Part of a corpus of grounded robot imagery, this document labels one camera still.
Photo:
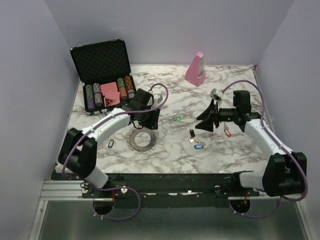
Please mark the black poker chip case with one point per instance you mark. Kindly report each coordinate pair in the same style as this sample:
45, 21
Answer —
106, 76

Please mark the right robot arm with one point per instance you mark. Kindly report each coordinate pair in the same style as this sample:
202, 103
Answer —
285, 170

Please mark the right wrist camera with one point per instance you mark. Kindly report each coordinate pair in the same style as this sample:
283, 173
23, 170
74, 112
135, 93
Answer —
216, 94

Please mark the steel disc with keyrings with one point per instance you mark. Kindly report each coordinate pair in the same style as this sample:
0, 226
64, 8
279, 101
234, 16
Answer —
142, 141

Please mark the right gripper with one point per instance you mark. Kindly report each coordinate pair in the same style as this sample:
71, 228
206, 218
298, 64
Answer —
212, 108

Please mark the red key tag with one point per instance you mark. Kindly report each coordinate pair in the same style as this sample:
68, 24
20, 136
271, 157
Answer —
226, 130

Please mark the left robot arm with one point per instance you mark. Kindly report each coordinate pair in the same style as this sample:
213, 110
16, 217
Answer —
79, 149

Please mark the pink metronome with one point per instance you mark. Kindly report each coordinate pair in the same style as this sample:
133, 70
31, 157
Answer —
196, 72

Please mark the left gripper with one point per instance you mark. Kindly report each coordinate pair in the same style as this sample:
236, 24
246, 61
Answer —
153, 123

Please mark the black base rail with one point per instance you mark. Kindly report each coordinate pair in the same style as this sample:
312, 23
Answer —
172, 190

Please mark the blue key tag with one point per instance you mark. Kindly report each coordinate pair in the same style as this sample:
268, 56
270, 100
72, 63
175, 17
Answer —
198, 146

